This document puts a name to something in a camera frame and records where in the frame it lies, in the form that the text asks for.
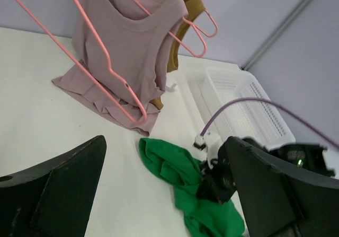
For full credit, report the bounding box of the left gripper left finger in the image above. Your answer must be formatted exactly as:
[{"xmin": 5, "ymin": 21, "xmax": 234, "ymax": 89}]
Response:
[{"xmin": 1, "ymin": 135, "xmax": 107, "ymax": 236}]

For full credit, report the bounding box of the right frame post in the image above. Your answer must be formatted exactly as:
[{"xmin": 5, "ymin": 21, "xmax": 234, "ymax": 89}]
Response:
[{"xmin": 240, "ymin": 0, "xmax": 313, "ymax": 71}]

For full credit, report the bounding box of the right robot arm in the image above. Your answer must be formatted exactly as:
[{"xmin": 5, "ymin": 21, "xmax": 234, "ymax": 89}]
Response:
[{"xmin": 196, "ymin": 137, "xmax": 335, "ymax": 204}]

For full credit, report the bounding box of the pink hanger of green top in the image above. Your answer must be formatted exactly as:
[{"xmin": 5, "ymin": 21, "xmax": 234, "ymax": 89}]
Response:
[{"xmin": 0, "ymin": 0, "xmax": 148, "ymax": 124}]

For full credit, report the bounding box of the clothes rack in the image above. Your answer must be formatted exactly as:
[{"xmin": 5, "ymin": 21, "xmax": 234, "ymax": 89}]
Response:
[{"xmin": 165, "ymin": 82, "xmax": 177, "ymax": 93}]

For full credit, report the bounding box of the mauve tank top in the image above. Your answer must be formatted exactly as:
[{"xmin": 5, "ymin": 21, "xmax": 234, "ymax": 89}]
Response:
[{"xmin": 53, "ymin": 0, "xmax": 188, "ymax": 136}]

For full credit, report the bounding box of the pink hanger of brown top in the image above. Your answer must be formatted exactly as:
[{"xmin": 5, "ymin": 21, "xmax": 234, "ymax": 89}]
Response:
[{"xmin": 169, "ymin": 0, "xmax": 218, "ymax": 38}]

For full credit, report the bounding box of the green tank top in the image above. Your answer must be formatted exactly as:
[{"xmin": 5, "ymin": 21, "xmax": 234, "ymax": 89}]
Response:
[{"xmin": 138, "ymin": 138, "xmax": 245, "ymax": 237}]

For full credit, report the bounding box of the white plastic basket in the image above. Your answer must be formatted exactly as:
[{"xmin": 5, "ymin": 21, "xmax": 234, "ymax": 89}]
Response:
[{"xmin": 182, "ymin": 66, "xmax": 296, "ymax": 151}]

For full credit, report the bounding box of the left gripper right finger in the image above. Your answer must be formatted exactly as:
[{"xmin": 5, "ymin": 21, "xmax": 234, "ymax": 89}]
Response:
[{"xmin": 224, "ymin": 136, "xmax": 338, "ymax": 236}]

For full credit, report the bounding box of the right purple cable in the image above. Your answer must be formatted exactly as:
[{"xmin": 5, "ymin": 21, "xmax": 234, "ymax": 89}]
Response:
[{"xmin": 200, "ymin": 97, "xmax": 339, "ymax": 153}]

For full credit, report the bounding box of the brown tank top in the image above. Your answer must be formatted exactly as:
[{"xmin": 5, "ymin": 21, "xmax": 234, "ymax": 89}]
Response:
[{"xmin": 150, "ymin": 0, "xmax": 207, "ymax": 110}]

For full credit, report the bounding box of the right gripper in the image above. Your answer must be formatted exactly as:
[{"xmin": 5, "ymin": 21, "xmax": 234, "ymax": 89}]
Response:
[{"xmin": 196, "ymin": 149, "xmax": 237, "ymax": 203}]

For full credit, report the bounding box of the pink hanger of mauve top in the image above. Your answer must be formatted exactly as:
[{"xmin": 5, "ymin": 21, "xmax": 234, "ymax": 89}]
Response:
[{"xmin": 113, "ymin": 0, "xmax": 207, "ymax": 58}]

